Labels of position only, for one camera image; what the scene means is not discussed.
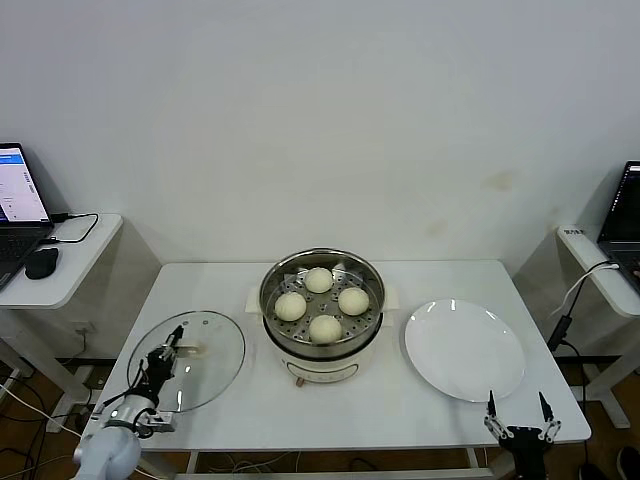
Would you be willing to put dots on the perforated steel steamer basket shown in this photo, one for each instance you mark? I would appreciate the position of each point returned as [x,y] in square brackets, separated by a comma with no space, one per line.
[321,306]

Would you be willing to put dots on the white desk with label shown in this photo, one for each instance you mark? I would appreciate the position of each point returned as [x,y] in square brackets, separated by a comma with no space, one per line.
[607,295]

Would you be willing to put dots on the white electric cooker base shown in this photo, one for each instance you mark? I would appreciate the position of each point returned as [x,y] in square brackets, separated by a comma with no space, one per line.
[325,367]

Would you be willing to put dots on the white round plate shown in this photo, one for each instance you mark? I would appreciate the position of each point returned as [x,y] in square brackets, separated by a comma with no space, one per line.
[460,350]

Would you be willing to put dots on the white desk with mouse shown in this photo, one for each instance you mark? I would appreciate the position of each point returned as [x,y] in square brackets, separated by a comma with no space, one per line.
[75,270]

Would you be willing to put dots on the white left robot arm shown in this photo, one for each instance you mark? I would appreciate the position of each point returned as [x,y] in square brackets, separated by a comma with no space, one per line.
[107,450]

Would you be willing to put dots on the round glass pot lid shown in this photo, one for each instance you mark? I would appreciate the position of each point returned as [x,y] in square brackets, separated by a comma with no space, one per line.
[215,360]

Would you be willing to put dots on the black shoe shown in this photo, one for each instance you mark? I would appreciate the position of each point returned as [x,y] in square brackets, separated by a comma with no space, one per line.
[629,460]
[592,471]

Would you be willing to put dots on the white table frame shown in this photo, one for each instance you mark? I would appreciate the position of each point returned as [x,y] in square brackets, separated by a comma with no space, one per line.
[340,474]

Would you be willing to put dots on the black computer mouse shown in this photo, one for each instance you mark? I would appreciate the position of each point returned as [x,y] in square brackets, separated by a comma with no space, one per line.
[42,263]

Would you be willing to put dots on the white steamed baozi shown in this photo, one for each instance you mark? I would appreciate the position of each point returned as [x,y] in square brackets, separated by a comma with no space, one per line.
[325,329]
[318,279]
[290,306]
[354,300]

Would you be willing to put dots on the white wall socket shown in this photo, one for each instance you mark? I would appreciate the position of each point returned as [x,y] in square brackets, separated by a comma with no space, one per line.
[84,330]

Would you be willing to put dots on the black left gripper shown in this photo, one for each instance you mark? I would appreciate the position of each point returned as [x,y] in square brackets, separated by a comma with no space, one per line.
[157,370]

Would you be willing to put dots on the laptop with white screen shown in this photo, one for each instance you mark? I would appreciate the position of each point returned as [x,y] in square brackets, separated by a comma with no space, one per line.
[20,240]

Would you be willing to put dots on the laptop with dark screen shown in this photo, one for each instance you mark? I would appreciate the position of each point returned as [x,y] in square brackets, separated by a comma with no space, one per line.
[620,210]

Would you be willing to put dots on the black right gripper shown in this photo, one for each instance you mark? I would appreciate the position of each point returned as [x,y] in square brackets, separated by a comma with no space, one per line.
[525,442]

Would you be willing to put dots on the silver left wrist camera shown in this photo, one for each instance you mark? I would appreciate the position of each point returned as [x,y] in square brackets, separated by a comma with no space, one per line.
[161,422]

